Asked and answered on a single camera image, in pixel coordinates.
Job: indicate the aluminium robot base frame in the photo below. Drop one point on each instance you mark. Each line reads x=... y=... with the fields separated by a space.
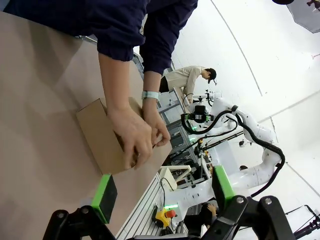
x=142 y=207

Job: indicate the person's right forearm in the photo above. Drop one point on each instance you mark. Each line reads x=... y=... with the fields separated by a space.
x=113 y=82

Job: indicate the person's left hand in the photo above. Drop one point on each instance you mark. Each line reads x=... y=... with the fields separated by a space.
x=155 y=117

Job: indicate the person's left forearm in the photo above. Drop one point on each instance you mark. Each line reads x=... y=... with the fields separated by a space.
x=152 y=81

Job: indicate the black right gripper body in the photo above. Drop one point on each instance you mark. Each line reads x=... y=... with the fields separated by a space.
x=200 y=117

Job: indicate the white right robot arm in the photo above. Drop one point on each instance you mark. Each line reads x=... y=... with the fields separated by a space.
x=257 y=130

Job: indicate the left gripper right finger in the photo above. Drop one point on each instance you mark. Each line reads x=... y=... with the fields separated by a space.
x=225 y=190

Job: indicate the grey photo softbox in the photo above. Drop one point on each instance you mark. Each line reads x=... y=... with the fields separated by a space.
x=303 y=15

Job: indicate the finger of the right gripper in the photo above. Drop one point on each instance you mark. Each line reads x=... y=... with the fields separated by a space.
x=210 y=118
x=186 y=117

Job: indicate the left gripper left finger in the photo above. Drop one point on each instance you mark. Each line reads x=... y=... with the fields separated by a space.
x=103 y=200

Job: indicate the brown cardboard box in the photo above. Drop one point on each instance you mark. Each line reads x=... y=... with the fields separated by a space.
x=100 y=135

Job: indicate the person in purple jacket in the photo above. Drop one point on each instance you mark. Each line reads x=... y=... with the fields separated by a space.
x=120 y=22

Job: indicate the person's right hand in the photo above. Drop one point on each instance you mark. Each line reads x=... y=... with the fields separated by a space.
x=130 y=135

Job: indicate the silver wrist watch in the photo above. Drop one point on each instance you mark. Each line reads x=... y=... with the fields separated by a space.
x=151 y=95

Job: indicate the yellow emergency stop button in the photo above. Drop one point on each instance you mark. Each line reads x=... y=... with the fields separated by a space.
x=166 y=217

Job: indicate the person in beige jacket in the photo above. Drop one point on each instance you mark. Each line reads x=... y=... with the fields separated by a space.
x=185 y=77

